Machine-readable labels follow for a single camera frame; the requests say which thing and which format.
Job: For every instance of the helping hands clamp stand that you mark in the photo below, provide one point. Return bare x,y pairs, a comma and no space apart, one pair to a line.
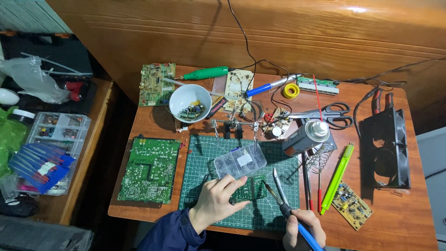
235,127

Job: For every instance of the green rotary engraving tool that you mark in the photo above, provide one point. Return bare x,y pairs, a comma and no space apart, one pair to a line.
205,73

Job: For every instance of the small brown circuit board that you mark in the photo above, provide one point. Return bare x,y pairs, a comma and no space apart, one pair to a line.
277,123

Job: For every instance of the small green circuit board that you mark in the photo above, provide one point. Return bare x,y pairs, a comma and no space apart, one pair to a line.
251,190

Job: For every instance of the beige circuit board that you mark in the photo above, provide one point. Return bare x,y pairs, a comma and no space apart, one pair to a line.
238,87

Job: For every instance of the green cutting mat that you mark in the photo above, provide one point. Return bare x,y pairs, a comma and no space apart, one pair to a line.
240,181

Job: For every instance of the silver tweezers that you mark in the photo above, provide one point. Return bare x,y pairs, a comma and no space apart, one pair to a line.
280,186

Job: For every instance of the green and white display module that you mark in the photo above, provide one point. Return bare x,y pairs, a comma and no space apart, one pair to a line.
317,85

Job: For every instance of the large green circuit board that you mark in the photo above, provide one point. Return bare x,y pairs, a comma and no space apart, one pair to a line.
149,170

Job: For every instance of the person's right hand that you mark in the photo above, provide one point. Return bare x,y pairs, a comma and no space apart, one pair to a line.
304,228

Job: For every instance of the black flux tube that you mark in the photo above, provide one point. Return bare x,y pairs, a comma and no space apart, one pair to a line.
217,106

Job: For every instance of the soldering iron spring stand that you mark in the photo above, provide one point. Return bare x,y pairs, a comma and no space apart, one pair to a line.
319,157

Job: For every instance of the wooden side table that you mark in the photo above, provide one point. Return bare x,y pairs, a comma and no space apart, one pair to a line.
89,146

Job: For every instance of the clear plastic bag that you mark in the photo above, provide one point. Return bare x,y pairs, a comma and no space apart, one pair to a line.
31,78

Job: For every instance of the black tape roll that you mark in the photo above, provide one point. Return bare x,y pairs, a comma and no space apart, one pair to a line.
22,115

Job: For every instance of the red and black pliers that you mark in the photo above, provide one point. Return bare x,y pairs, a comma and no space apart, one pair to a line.
381,101

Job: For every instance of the clear compartment storage box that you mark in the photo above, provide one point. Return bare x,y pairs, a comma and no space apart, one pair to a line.
57,143

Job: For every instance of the blue and silver desoldering pump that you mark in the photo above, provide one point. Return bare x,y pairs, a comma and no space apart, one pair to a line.
270,86

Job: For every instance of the red straw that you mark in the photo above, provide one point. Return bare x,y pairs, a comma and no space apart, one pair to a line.
317,99

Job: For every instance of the green circuit board with components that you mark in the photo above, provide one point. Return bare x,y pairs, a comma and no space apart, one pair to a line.
156,83

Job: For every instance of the yellow circuit board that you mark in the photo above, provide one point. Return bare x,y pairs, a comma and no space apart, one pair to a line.
352,205

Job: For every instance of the green plastic brush tool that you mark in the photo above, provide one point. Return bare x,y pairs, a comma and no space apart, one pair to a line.
337,177

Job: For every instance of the silver spray can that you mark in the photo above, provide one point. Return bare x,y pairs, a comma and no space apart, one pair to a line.
305,137

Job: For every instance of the person's left hand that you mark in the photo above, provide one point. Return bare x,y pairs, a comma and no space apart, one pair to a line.
212,200

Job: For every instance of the person's right fingers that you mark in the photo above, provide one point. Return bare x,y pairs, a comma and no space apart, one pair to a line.
306,219

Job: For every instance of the black tool case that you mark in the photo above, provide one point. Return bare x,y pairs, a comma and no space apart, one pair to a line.
48,62

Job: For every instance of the yellow tape roll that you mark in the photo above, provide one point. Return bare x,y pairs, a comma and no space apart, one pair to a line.
291,90

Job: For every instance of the black double fan unit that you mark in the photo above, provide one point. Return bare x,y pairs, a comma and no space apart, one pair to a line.
388,150

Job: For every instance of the green plastic bag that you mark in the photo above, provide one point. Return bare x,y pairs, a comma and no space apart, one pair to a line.
9,139

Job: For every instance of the clear plastic component box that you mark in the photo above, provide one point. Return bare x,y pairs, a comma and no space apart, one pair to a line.
240,160

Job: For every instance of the white bowl of capacitors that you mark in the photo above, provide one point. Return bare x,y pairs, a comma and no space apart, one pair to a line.
190,103

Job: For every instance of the blue packet of needle files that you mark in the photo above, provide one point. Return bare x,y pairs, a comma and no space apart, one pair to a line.
40,165

